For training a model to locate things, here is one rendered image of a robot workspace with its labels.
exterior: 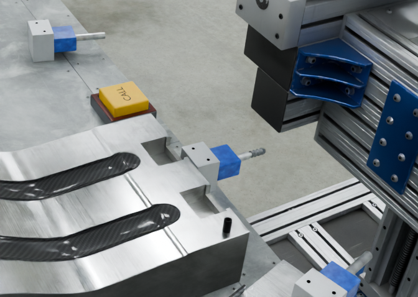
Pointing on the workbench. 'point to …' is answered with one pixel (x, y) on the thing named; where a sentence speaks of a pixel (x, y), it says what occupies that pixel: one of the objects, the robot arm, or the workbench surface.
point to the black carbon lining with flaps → (68, 180)
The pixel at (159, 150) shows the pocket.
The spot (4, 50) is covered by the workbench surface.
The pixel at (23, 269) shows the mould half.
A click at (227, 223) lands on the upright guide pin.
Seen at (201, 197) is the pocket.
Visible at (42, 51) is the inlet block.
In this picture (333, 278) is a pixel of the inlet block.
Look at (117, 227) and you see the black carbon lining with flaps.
